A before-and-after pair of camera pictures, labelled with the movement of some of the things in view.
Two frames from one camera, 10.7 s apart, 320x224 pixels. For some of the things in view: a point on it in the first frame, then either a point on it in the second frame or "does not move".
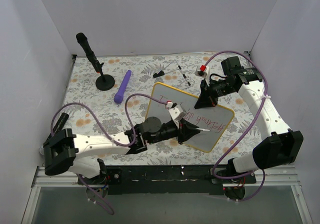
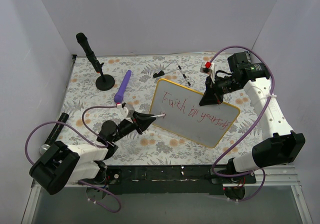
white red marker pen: [203, 129] -> [158, 115]
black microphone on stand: [104, 82] does not move
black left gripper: [180, 130] -> [136, 123]
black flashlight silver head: [61, 122] does not move
